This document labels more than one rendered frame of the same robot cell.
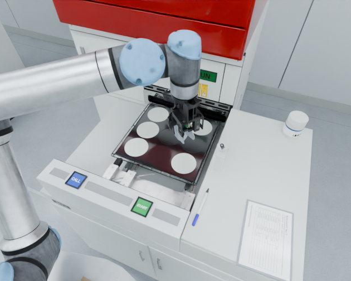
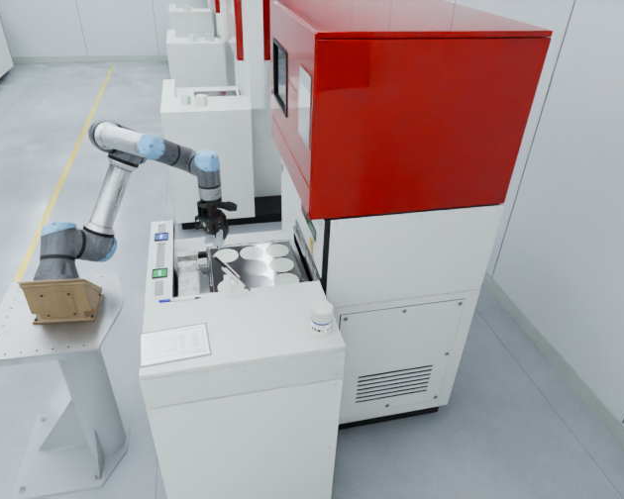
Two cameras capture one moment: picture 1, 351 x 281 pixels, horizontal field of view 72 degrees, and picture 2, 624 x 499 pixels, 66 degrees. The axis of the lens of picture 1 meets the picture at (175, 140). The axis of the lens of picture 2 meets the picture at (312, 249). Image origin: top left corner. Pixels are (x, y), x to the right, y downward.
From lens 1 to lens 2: 1.42 m
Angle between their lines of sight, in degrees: 42
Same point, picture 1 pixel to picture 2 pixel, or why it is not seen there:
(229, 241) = (157, 325)
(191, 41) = (200, 155)
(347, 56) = not seen: outside the picture
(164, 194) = (191, 291)
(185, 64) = (196, 169)
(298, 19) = not seen: outside the picture
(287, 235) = (184, 354)
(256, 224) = (182, 334)
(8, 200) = (103, 198)
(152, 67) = (145, 148)
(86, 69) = (133, 139)
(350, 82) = not seen: outside the picture
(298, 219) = (207, 359)
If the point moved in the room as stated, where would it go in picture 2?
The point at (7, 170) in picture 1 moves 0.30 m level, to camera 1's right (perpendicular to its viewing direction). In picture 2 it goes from (114, 183) to (142, 216)
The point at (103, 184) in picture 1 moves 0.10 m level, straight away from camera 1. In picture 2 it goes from (166, 249) to (182, 238)
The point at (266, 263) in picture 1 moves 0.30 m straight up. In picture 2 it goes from (150, 349) to (132, 268)
